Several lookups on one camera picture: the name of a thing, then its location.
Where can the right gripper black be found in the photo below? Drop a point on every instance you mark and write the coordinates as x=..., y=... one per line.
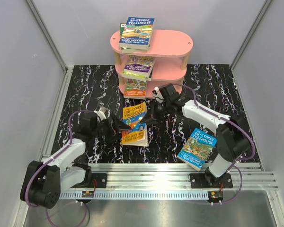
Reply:
x=150, y=119

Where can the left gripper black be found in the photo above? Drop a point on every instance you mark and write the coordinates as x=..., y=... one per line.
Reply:
x=114, y=129

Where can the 130-storey treehouse orange book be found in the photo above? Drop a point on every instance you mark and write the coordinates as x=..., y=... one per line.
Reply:
x=137, y=134

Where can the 78-storey treehouse orange book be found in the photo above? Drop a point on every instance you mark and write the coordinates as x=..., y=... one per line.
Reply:
x=135, y=89

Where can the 65-storey treehouse green book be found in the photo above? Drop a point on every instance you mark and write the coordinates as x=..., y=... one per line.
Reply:
x=128, y=75

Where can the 52-storey treehouse purple book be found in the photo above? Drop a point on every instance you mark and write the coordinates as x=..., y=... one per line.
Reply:
x=139, y=65

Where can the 26-storey treehouse blue book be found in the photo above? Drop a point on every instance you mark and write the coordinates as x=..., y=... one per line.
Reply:
x=197, y=149

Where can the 91-storey treehouse blue book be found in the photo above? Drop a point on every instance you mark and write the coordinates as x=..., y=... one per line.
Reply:
x=137, y=33

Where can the dark brown paperback book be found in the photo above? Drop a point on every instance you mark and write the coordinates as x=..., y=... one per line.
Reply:
x=150, y=77

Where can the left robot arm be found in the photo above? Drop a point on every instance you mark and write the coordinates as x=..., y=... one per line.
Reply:
x=45, y=180

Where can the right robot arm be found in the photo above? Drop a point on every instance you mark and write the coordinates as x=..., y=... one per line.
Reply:
x=232, y=143

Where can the pink three-tier shelf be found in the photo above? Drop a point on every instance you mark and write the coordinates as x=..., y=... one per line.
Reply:
x=172, y=50

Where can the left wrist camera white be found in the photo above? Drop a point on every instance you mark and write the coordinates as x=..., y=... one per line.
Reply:
x=102, y=113

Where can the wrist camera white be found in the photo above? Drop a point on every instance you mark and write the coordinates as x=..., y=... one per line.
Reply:
x=102, y=113
x=157, y=95

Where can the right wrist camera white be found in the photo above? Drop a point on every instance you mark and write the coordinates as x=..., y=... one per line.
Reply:
x=157, y=95

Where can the aluminium mounting rail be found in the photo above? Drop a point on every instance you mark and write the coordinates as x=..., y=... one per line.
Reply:
x=166, y=182

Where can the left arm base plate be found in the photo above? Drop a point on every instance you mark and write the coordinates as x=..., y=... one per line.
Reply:
x=100, y=180

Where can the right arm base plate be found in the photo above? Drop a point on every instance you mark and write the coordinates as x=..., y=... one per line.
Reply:
x=198, y=181

